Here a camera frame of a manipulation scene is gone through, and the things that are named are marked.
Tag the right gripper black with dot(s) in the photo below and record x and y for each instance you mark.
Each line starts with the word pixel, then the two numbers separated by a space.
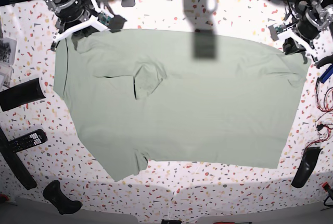
pixel 70 13

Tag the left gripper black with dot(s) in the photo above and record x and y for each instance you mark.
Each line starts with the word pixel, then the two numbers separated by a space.
pixel 309 26

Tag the light green T-shirt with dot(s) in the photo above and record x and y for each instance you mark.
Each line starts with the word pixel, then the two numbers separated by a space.
pixel 140 95

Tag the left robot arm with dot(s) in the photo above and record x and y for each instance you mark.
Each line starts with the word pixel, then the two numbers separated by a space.
pixel 324 7

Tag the blue plastic clamp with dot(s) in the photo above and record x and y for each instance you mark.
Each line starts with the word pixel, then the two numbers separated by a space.
pixel 326 75

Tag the clear plastic parts box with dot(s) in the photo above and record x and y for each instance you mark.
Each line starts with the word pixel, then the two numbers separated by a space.
pixel 8 50

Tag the small clear plastic container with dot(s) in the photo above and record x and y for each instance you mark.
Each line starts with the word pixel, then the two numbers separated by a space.
pixel 6 72

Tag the black remote control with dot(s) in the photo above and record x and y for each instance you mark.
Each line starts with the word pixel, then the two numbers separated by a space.
pixel 27 141

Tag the black curved pad right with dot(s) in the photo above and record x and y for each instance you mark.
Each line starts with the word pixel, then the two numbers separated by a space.
pixel 307 165

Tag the long black bar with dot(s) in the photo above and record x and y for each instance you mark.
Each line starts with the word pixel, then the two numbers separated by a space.
pixel 16 165

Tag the red connector bottom right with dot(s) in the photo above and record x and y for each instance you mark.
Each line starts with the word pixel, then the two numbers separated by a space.
pixel 326 186

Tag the black game controller grip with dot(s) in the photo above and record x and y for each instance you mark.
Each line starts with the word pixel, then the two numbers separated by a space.
pixel 55 196

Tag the red object bottom left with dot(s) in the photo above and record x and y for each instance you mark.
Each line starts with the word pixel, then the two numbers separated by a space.
pixel 4 198

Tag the black small tool bottom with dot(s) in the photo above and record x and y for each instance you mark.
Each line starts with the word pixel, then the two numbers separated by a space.
pixel 165 221

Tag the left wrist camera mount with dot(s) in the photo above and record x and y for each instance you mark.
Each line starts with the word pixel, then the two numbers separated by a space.
pixel 289 31

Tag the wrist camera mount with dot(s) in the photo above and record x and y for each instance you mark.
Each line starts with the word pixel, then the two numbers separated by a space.
pixel 289 31
pixel 98 18

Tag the black curved handle right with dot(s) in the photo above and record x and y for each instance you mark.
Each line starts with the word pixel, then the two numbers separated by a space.
pixel 324 61

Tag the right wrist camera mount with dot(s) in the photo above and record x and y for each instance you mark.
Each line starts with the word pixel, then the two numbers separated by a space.
pixel 98 18

